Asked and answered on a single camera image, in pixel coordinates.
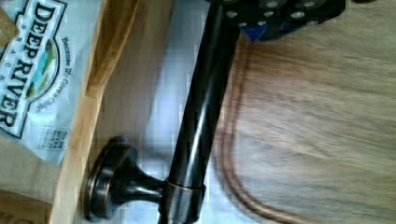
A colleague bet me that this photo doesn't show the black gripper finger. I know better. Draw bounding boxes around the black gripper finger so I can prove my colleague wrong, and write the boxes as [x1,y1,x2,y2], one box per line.
[206,0,347,41]

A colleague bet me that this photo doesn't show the wooden drawer with black handle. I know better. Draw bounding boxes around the wooden drawer with black handle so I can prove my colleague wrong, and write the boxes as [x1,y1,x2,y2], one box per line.
[0,0,242,224]

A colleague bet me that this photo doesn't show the chip bag in drawer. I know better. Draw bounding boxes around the chip bag in drawer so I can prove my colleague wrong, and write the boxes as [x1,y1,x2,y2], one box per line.
[0,0,104,164]

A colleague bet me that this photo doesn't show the wooden cutting board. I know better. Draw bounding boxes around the wooden cutting board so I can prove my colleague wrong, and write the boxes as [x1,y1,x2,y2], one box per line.
[214,0,396,224]

